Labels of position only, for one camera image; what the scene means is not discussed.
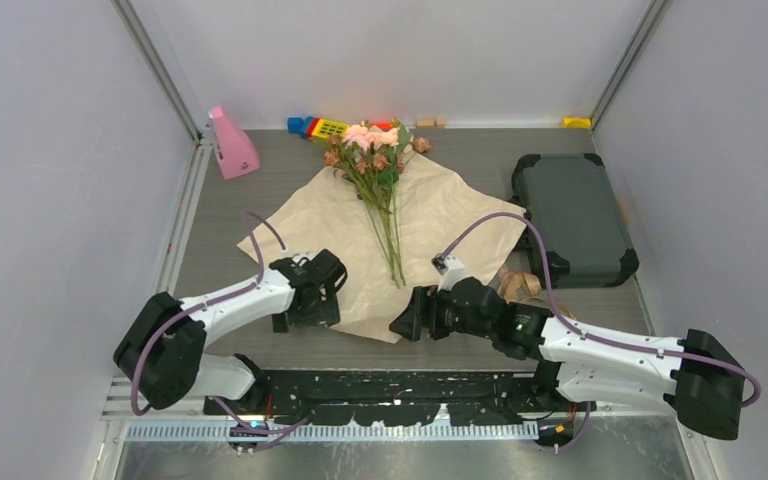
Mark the pink plastic wedge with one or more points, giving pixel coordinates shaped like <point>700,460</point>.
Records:
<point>235,152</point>

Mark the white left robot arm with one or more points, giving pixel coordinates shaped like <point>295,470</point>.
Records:
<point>163,352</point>

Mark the dark grey hard case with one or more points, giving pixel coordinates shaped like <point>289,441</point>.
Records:
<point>570,201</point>

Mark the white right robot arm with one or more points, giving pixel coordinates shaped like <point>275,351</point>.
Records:
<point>694,377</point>

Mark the red toy brick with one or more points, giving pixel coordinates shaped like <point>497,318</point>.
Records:
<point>310,126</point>

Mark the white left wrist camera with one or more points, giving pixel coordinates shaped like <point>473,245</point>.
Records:
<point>297,257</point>

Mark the yellow corner block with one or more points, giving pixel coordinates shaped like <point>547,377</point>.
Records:
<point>576,123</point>

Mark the blue toy brick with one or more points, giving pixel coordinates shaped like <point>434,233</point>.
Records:
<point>295,125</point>

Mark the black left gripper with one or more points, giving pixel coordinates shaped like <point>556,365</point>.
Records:
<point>325,312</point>

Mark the yellow toy brick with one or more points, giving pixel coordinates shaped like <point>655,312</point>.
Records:
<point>322,129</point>

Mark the pink and brown rose stem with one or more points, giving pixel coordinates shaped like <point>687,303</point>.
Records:
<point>389,161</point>

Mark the orange flat block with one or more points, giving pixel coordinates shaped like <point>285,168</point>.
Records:
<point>384,126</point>

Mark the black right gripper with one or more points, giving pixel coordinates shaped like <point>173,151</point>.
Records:
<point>408,323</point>

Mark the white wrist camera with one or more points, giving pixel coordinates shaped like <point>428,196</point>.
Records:
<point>450,269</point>
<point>297,257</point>

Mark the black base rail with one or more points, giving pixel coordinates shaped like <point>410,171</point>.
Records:
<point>392,398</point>

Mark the tan ribbon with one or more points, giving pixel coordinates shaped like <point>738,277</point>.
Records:
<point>520,287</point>

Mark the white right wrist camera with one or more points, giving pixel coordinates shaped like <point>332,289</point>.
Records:
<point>450,269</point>

